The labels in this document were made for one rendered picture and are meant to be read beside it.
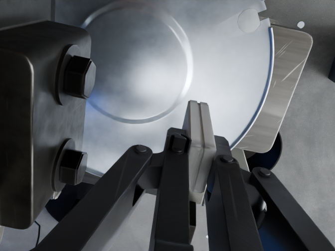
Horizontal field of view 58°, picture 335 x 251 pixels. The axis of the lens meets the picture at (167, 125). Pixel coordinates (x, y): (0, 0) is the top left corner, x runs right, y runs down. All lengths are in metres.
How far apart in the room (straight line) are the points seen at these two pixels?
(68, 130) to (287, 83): 0.23
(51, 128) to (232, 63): 0.21
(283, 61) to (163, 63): 0.12
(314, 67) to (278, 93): 0.86
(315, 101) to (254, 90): 0.92
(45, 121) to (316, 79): 1.12
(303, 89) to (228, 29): 0.92
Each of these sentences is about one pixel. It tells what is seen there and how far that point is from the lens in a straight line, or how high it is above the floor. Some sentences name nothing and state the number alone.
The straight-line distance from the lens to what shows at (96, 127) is 0.36.
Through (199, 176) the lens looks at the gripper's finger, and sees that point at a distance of 0.17.
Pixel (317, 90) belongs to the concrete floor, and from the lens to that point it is 1.23.
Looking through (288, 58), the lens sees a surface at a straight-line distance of 0.34.
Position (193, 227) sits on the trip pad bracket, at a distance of 0.53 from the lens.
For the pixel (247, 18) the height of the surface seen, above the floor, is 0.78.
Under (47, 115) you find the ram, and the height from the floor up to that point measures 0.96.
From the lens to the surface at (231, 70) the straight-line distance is 0.33.
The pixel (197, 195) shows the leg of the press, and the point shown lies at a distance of 0.57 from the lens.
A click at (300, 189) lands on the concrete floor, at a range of 1.42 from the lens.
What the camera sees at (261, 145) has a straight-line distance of 0.37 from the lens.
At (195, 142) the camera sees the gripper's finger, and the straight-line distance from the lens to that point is 0.16.
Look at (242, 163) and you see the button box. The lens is 0.62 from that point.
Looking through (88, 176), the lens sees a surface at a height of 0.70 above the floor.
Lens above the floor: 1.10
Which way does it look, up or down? 65 degrees down
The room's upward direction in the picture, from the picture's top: 169 degrees counter-clockwise
